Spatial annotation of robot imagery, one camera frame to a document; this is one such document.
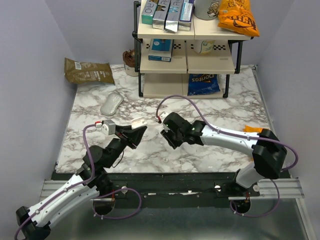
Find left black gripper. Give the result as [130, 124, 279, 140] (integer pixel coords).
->
[104, 123, 148, 169]

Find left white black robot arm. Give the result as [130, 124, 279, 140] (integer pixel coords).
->
[14, 120, 148, 240]

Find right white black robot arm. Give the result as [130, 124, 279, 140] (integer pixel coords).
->
[159, 112, 288, 196]

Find blue Doritos bag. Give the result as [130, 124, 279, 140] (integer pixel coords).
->
[187, 74, 221, 96]

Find orange snack bag on table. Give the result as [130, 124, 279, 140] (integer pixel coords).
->
[243, 125, 270, 133]

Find beige black shelf rack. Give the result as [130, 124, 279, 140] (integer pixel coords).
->
[132, 0, 250, 99]

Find chocolate cupcake in wrapper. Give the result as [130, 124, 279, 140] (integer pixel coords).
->
[122, 49, 139, 77]

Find brown snack bag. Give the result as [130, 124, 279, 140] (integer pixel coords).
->
[64, 57, 115, 85]

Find blue box middle shelf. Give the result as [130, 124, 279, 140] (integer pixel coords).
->
[148, 38, 174, 62]

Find white yellow mug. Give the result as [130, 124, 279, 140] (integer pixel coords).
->
[193, 40, 215, 55]

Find silver toothpaste box middle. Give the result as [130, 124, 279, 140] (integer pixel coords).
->
[164, 0, 184, 33]

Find silver toothpaste box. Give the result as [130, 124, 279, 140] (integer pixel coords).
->
[164, 0, 184, 33]
[152, 0, 171, 30]

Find blue white toothpaste box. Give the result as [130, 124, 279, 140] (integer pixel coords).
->
[178, 0, 194, 31]

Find silver toothpaste box left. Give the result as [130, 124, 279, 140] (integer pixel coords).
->
[152, 0, 171, 30]

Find teal toothpaste box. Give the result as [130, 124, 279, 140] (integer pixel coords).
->
[141, 0, 159, 25]

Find grey printed mug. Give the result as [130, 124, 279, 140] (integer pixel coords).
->
[194, 0, 221, 21]

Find orange chips bag on shelf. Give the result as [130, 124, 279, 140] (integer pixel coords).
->
[217, 0, 260, 37]

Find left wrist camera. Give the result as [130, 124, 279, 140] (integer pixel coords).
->
[95, 119, 116, 136]

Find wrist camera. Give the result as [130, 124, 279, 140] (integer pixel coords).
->
[156, 111, 169, 124]
[95, 119, 116, 136]

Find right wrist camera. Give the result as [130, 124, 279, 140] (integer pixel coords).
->
[156, 111, 169, 124]

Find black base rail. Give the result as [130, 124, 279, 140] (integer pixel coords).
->
[51, 170, 261, 209]

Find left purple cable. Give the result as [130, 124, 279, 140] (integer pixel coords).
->
[13, 121, 143, 240]

